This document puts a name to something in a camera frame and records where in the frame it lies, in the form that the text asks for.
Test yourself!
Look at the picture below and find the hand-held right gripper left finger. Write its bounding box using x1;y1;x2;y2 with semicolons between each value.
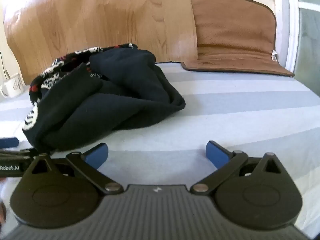
32;142;123;194

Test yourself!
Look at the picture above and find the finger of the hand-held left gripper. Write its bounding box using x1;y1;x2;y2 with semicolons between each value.
0;149;38;160
0;137;19;149

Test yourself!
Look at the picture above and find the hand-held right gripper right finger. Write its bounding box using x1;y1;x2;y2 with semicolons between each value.
191;141;283;194

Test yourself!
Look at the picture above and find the black printed garment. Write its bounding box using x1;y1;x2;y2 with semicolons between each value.
22;43;186;153

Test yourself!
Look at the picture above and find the striped light bed sheet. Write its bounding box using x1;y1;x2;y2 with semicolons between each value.
0;61;320;240

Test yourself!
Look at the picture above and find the white enamel mug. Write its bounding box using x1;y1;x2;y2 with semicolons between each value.
0;72;25;98

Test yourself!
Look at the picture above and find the brown seat cushion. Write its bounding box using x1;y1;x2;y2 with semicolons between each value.
181;0;295;77

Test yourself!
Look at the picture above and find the wood-look board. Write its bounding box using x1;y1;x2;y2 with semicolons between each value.
3;0;198;85

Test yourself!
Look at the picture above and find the green glass door panel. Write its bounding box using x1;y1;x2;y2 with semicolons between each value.
292;0;320;87

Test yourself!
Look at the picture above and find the white door frame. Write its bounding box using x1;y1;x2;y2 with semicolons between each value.
272;0;320;73

